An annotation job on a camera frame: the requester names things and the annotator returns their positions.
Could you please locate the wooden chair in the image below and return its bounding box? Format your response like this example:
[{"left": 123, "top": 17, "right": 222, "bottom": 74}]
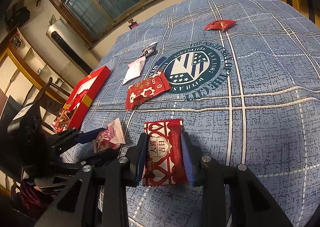
[{"left": 37, "top": 77, "right": 73, "bottom": 130}]

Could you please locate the dark purple snack packet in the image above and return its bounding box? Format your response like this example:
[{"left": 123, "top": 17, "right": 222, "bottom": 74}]
[{"left": 140, "top": 42, "right": 158, "bottom": 56}]

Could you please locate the red heart pattern snack packet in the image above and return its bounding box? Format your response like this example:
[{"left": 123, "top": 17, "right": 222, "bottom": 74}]
[{"left": 142, "top": 118, "right": 190, "bottom": 187}]

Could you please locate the red cardboard box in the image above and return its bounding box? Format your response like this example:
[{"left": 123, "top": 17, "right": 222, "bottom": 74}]
[{"left": 51, "top": 65, "right": 112, "bottom": 133}]

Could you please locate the red floral snack packet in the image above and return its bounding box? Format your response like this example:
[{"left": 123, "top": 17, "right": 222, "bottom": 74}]
[{"left": 125, "top": 71, "right": 172, "bottom": 110}]

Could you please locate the small red snack packet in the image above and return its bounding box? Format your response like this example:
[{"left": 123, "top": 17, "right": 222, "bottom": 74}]
[{"left": 204, "top": 19, "right": 237, "bottom": 31}]

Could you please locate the standing air conditioner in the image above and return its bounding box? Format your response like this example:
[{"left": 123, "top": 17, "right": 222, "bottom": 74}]
[{"left": 45, "top": 19, "right": 100, "bottom": 75}]

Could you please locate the black speaker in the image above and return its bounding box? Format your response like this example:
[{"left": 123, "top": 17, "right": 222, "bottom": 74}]
[{"left": 5, "top": 7, "right": 30, "bottom": 31}]

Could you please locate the wooden wall shelf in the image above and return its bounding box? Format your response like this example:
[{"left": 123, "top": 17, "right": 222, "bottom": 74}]
[{"left": 0, "top": 27, "right": 63, "bottom": 107}]

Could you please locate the pink white snack packet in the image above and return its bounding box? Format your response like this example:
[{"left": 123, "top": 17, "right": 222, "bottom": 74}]
[{"left": 93, "top": 118, "right": 126, "bottom": 153}]

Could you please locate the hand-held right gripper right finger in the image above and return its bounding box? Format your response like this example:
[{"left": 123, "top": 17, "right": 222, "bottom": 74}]
[{"left": 180, "top": 131, "right": 294, "bottom": 227}]

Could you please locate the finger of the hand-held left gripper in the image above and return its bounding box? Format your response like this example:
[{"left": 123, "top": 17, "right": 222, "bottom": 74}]
[
  {"left": 59, "top": 149, "right": 123, "bottom": 176},
  {"left": 51, "top": 127, "right": 107, "bottom": 153}
]

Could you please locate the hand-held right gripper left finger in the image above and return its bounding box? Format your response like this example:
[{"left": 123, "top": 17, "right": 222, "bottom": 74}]
[{"left": 34, "top": 132, "right": 150, "bottom": 227}]

